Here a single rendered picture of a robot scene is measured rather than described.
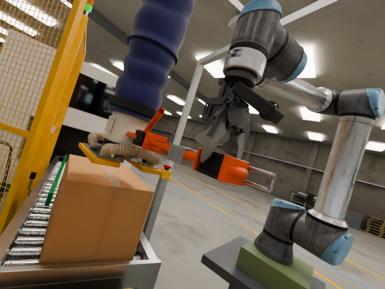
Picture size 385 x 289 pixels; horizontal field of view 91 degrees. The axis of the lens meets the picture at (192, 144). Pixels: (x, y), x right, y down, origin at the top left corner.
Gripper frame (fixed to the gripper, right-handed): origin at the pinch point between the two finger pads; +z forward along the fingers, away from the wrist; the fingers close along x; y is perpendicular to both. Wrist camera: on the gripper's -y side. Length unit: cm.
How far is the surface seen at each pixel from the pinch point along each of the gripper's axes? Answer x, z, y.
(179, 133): -193, -28, 315
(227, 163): 3.9, -0.5, -4.9
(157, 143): 3.8, 0.2, 23.4
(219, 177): 4.6, 2.3, -4.6
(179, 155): 3.6, 1.2, 10.6
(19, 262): 23, 66, 71
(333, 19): -279, -277, 110
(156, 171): -10.1, 12.0, 42.5
